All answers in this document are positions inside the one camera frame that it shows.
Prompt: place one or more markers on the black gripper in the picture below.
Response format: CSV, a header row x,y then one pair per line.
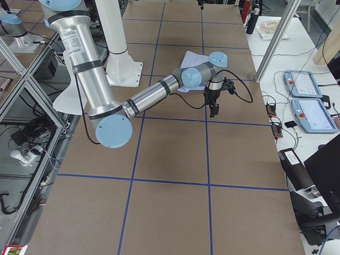
x,y
211,97

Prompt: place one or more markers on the light blue striped shirt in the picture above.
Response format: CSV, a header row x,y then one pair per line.
x,y
192,59

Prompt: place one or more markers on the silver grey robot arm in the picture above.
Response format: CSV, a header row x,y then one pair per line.
x,y
12,25
112,118

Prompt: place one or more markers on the far blue teach pendant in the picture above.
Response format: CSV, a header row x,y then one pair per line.
x,y
301,84

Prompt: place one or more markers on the blue teach pendant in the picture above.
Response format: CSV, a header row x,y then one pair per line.
x,y
313,116
301,84

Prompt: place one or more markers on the near blue teach pendant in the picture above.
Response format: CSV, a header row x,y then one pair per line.
x,y
313,116

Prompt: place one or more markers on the black water bottle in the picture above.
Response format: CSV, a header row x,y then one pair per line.
x,y
252,21

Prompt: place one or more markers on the black laptop monitor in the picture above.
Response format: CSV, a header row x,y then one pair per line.
x,y
323,168

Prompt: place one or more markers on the white plastic chair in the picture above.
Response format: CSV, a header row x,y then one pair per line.
x,y
68,101

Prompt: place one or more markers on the blue tape line crosswise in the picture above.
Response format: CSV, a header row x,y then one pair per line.
x,y
171,182

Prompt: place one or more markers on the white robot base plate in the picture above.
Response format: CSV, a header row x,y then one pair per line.
x,y
121,69

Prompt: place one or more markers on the aluminium frame post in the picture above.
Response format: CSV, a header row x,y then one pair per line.
x,y
282,26

